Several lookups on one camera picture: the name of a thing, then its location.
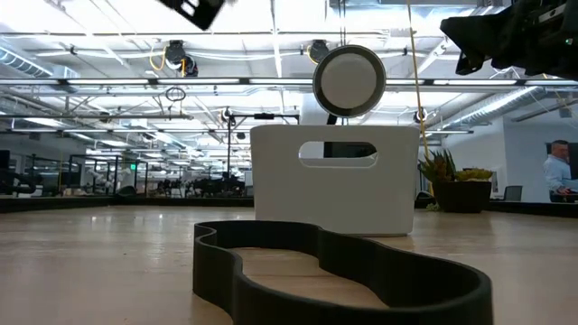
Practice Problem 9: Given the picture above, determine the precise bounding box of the white plastic bin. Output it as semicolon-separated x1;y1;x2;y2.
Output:
249;125;421;237

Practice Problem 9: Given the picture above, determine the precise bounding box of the long black rubber band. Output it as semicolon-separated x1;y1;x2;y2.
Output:
192;219;494;325

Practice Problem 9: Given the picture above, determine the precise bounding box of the person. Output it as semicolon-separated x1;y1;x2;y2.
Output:
543;139;578;203

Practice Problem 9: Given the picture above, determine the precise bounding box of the grey office chair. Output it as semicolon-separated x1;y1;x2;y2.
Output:
503;184;524;202

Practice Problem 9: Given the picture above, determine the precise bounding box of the black gooseneck round lamp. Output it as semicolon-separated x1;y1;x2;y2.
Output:
312;44;387;159

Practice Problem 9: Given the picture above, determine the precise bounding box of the potted green plant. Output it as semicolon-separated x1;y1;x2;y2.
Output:
417;148;494;214

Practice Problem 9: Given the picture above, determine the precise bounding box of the ceiling cable reel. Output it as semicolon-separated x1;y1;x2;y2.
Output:
306;39;331;64
163;39;200;78

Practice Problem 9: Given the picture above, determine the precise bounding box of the yellow hanging cable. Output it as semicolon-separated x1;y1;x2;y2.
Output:
406;0;435;196

